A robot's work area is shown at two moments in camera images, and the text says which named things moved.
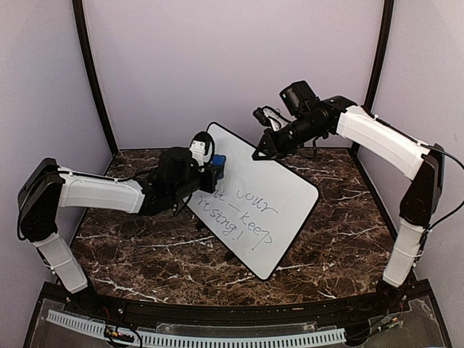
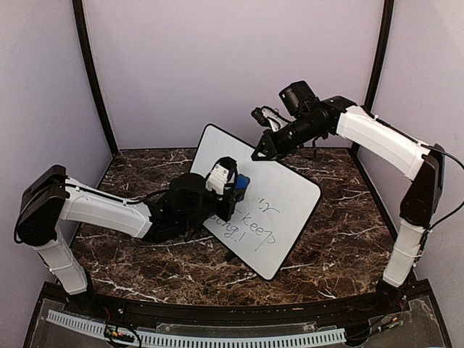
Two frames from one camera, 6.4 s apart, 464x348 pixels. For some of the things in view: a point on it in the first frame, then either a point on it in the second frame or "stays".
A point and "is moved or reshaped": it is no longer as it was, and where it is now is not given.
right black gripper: x=269 y=142 stays
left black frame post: x=80 y=19 stays
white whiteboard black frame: x=258 y=207 stays
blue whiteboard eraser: x=218 y=162 is moved or reshaped
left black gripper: x=212 y=180 → x=230 y=197
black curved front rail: x=246 y=314 stays
